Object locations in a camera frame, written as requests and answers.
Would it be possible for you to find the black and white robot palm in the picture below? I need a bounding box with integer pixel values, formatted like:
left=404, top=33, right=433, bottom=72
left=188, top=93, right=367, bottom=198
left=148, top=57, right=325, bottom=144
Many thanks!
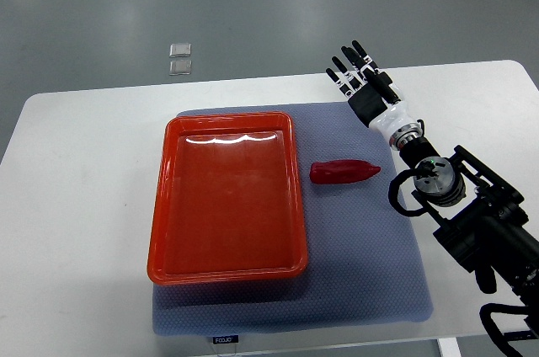
left=325, top=40, right=415, bottom=138

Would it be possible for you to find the lower floor socket plate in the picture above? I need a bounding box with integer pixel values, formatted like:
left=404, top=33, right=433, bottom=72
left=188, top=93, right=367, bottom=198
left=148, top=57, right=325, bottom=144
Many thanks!
left=169, top=59, right=192, bottom=76

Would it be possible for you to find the black cable lower right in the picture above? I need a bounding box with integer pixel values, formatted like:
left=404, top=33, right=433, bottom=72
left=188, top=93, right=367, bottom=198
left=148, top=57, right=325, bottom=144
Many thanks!
left=479, top=301, right=539, bottom=357

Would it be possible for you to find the white table leg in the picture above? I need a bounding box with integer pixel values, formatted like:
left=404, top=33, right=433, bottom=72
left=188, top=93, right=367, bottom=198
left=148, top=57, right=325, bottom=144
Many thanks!
left=437, top=337, right=462, bottom=357

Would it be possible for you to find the red plastic tray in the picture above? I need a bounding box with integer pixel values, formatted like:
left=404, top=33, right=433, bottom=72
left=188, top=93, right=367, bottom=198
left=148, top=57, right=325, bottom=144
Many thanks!
left=147, top=111, right=308, bottom=285

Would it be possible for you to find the floor socket plate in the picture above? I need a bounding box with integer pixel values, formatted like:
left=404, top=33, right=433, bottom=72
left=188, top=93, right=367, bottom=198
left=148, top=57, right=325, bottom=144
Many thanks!
left=169, top=43, right=191, bottom=58
left=169, top=59, right=192, bottom=76

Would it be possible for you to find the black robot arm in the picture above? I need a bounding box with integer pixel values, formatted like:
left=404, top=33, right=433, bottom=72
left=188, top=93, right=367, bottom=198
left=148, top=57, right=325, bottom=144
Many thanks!
left=326, top=41, right=538, bottom=336

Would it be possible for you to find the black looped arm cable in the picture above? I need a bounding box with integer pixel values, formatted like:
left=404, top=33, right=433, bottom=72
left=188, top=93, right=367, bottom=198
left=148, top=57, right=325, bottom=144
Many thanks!
left=387, top=168, right=426, bottom=217

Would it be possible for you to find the blue-grey textured mat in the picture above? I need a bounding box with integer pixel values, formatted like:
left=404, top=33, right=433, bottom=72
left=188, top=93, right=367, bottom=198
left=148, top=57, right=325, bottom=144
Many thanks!
left=152, top=102, right=433, bottom=336

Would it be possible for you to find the red pepper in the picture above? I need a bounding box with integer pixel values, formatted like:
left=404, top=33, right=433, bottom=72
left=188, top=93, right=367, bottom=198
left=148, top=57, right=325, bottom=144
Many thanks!
left=309, top=159, right=382, bottom=184

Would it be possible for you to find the upper floor socket plate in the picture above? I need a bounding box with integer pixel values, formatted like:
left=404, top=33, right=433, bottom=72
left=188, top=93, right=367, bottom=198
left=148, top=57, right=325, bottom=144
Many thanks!
left=169, top=43, right=191, bottom=58

